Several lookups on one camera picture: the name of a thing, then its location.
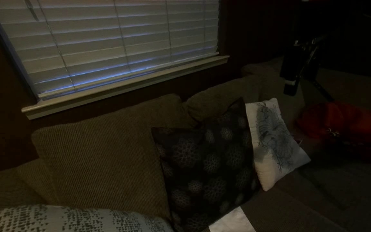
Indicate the dark floral patterned pillow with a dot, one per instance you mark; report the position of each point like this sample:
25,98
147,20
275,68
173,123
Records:
204,161

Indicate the large brown sofa back cushion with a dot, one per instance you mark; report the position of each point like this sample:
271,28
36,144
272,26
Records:
108,161

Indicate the white pillow with grey print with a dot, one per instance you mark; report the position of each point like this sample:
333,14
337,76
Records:
272,145

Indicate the window with white blinds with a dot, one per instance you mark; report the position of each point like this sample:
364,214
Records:
108,42

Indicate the white cloth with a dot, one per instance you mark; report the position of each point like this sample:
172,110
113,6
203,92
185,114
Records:
232,222

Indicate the brown fabric sofa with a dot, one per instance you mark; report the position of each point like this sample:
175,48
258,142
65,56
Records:
317,193

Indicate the red bag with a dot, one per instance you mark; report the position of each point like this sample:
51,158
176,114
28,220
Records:
346,124

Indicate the white pillow with grey speckles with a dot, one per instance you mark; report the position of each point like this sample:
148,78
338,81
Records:
60,220

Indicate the camera on tripod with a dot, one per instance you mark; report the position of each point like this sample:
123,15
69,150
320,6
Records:
291,67

